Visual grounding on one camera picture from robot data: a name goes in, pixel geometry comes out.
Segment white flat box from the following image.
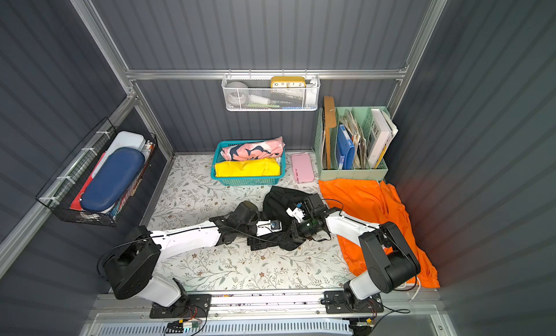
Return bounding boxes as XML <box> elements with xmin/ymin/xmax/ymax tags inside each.
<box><xmin>90</xmin><ymin>131</ymin><xmax>146</xmax><ymax>178</ymax></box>

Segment blue binder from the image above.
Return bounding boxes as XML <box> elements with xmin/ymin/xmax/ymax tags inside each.
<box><xmin>336</xmin><ymin>124</ymin><xmax>355</xmax><ymax>170</ymax></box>

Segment roll of tape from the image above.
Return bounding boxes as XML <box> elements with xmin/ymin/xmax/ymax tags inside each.
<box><xmin>223</xmin><ymin>81</ymin><xmax>249</xmax><ymax>107</ymax></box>

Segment orange shorts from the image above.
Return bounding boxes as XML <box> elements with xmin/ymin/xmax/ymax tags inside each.
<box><xmin>319</xmin><ymin>179</ymin><xmax>440</xmax><ymax>289</ymax></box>

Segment pink plastic case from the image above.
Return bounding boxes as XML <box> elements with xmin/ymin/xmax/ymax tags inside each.
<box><xmin>291</xmin><ymin>153</ymin><xmax>314</xmax><ymax>183</ymax></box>

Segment black wire side basket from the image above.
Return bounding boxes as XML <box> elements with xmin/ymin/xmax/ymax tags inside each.
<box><xmin>36</xmin><ymin>117</ymin><xmax>158</xmax><ymax>227</ymax></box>

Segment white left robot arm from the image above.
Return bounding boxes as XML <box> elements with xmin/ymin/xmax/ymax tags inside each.
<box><xmin>97</xmin><ymin>201</ymin><xmax>284</xmax><ymax>310</ymax></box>

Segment white yellow book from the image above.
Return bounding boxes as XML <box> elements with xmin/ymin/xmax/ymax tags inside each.
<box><xmin>366</xmin><ymin>108</ymin><xmax>398</xmax><ymax>170</ymax></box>

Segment mint green file organizer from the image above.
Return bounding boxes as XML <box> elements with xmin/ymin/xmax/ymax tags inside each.
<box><xmin>313</xmin><ymin>105</ymin><xmax>392</xmax><ymax>183</ymax></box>

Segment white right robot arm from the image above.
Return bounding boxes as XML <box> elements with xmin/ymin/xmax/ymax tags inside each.
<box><xmin>286</xmin><ymin>194</ymin><xmax>421</xmax><ymax>303</ymax></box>

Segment yellow clock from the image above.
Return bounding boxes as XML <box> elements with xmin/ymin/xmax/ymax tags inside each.
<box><xmin>270</xmin><ymin>76</ymin><xmax>306</xmax><ymax>89</ymax></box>

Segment teal plastic basket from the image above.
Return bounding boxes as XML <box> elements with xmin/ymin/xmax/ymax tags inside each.
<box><xmin>211</xmin><ymin>140</ymin><xmax>287</xmax><ymax>186</ymax></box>

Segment yellow folded cloth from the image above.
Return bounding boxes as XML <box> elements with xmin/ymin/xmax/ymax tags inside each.
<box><xmin>214</xmin><ymin>158</ymin><xmax>282</xmax><ymax>178</ymax></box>

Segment white wire wall basket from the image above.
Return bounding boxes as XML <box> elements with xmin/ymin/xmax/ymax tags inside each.
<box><xmin>221</xmin><ymin>72</ymin><xmax>321</xmax><ymax>112</ymax></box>

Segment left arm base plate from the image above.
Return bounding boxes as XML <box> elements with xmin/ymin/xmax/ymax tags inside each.
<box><xmin>149</xmin><ymin>294</ymin><xmax>212</xmax><ymax>320</ymax></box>

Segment pink patterned folded cloth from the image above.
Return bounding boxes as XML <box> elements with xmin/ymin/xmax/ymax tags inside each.
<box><xmin>220</xmin><ymin>136</ymin><xmax>285</xmax><ymax>162</ymax></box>

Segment black shorts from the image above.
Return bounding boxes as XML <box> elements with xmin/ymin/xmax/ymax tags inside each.
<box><xmin>250</xmin><ymin>186</ymin><xmax>311</xmax><ymax>251</ymax></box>

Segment navy blue oval case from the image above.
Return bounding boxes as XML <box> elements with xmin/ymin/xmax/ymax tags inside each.
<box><xmin>81</xmin><ymin>148</ymin><xmax>145</xmax><ymax>212</ymax></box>

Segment aluminium front rail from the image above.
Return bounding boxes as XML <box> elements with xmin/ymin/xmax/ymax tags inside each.
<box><xmin>81</xmin><ymin>288</ymin><xmax>456</xmax><ymax>335</ymax></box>

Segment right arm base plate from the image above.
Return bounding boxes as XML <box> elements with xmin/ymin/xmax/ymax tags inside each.
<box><xmin>320</xmin><ymin>291</ymin><xmax>385</xmax><ymax>314</ymax></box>

